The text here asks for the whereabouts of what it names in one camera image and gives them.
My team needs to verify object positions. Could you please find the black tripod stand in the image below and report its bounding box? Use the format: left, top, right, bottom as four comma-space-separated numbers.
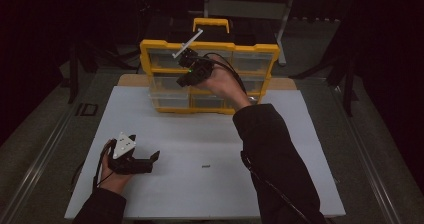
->
289, 47, 361, 118
59, 40, 141, 105

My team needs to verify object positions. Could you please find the person's right hand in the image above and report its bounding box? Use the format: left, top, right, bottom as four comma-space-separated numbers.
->
199, 54, 251, 112

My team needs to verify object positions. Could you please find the grey metal stand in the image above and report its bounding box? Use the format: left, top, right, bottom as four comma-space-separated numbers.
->
188, 0, 298, 67

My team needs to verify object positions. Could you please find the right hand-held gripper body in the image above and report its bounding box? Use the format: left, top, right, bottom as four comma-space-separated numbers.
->
171, 27, 215, 85

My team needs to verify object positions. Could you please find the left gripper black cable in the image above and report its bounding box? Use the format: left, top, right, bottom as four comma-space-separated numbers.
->
92, 139, 116, 190

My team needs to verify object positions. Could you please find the yellow organizer cabinet with handle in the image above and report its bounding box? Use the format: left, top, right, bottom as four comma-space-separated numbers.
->
139, 17, 281, 116

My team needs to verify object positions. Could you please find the wooden table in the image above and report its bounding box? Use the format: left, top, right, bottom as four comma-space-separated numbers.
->
117, 73, 298, 91

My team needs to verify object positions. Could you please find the person's left hand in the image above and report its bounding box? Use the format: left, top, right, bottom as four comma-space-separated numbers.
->
97, 141, 135, 195

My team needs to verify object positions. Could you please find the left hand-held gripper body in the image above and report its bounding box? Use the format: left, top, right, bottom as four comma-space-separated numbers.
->
106, 131, 154, 176

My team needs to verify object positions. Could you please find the aluminium floor rail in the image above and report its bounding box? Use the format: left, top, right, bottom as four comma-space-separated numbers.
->
0, 70, 99, 224
329, 80, 403, 224

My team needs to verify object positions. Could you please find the clear plastic drawer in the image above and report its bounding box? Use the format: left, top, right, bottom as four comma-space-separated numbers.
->
148, 75, 192, 109

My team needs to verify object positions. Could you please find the grid of clear drawers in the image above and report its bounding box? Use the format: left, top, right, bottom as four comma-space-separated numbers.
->
148, 48, 275, 109

